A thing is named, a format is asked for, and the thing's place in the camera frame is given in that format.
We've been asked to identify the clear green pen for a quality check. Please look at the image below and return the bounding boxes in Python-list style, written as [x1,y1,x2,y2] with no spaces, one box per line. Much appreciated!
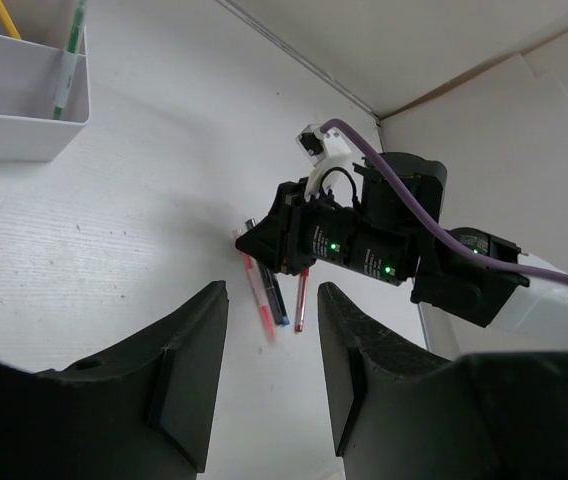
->
[52,0,87,120]

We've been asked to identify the clear pink pen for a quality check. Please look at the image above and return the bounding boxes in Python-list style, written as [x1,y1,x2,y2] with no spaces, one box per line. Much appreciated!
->
[240,251,276,344]

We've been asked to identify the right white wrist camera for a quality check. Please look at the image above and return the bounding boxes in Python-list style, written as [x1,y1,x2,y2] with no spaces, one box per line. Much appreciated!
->
[296,125,352,201]

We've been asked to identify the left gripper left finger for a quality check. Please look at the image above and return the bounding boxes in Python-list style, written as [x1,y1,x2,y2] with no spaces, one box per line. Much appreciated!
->
[0,281,229,479]

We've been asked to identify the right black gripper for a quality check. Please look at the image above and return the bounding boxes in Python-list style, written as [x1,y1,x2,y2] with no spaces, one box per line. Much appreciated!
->
[235,180,363,275]

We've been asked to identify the black blue pen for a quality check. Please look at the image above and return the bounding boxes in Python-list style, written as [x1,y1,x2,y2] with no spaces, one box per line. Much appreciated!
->
[243,218,290,329]

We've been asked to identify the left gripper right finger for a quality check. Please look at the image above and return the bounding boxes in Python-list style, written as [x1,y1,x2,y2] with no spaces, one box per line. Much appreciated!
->
[317,282,568,479]

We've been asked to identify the clear red pen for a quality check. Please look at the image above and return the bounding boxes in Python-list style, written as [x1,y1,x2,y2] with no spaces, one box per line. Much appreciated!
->
[294,268,309,334]

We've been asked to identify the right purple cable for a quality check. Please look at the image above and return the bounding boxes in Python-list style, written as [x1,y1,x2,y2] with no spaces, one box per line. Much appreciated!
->
[318,118,568,292]

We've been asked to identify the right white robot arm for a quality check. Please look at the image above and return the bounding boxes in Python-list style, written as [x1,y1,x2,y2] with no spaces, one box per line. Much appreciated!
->
[235,160,568,349]

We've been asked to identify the yellow utility knife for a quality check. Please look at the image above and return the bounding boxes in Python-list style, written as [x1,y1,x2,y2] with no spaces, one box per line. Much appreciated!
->
[0,0,22,40]

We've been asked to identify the white three-compartment organizer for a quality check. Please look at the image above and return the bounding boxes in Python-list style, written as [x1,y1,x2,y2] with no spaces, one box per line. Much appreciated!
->
[0,1,90,162]

